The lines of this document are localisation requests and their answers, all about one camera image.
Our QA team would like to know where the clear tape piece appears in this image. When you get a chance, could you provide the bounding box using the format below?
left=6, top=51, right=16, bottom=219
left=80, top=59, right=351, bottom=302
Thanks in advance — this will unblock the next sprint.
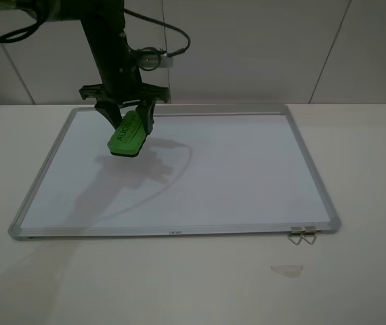
left=270, top=265, right=303, bottom=278

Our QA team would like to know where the grey whiteboard pen tray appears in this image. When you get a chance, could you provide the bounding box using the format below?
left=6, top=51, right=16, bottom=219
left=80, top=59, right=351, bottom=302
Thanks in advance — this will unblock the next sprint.
left=154, top=103, right=291, bottom=116

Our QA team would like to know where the black camera cable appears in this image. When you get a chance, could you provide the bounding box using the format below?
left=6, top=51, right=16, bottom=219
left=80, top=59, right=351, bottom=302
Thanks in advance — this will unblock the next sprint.
left=0, top=8, right=192, bottom=58

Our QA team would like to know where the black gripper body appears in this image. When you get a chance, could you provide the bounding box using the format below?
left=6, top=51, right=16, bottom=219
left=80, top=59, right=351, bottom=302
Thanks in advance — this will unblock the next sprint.
left=79, top=68, right=169, bottom=106

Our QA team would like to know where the left metal hanging clip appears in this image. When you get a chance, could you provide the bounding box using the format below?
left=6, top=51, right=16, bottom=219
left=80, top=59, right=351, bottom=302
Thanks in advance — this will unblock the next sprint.
left=287, top=227, right=303, bottom=246

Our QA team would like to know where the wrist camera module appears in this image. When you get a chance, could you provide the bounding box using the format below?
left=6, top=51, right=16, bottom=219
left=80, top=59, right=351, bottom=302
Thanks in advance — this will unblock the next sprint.
left=131, top=47, right=173, bottom=72

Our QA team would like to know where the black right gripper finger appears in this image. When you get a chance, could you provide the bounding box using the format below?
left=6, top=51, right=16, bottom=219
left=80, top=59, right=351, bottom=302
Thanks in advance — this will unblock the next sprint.
left=135, top=100, right=156, bottom=134

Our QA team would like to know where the right metal hanging clip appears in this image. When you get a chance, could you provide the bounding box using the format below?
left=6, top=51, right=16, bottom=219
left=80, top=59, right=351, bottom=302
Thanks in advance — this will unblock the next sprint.
left=301, top=226, right=317, bottom=245

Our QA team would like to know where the green whiteboard eraser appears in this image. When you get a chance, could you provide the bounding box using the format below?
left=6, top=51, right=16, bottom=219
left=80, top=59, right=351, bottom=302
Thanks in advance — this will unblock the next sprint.
left=107, top=110, right=147, bottom=158

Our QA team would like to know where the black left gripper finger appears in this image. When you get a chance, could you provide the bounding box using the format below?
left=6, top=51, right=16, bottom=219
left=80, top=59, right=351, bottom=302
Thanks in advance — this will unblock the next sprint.
left=94, top=100, right=123, bottom=129

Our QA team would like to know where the metal hanging clip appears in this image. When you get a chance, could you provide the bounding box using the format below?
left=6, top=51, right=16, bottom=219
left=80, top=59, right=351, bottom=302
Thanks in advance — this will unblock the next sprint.
left=301, top=226, right=317, bottom=245
left=287, top=227, right=303, bottom=246

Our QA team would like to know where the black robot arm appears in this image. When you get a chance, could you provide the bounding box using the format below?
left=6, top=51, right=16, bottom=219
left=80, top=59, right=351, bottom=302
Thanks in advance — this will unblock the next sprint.
left=0, top=1, right=173, bottom=134

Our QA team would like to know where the white framed whiteboard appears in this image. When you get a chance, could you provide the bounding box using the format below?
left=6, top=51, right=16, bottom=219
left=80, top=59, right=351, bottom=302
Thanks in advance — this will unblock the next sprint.
left=8, top=108, right=341, bottom=240

